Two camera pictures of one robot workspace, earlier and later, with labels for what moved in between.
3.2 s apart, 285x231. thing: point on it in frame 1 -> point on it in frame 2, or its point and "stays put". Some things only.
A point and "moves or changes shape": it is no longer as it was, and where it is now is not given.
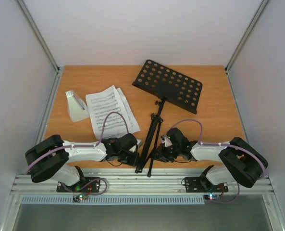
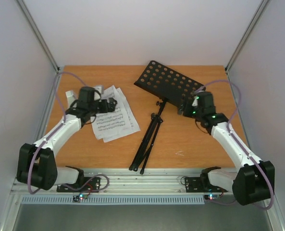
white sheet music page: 100,104 stays put
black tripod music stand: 167,83 moves or changes shape
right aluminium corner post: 261,8 stays put
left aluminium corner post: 39,35 stays put
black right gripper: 162,153 -> 185,110
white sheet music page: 132,124 stays put
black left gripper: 134,161 -> 106,109
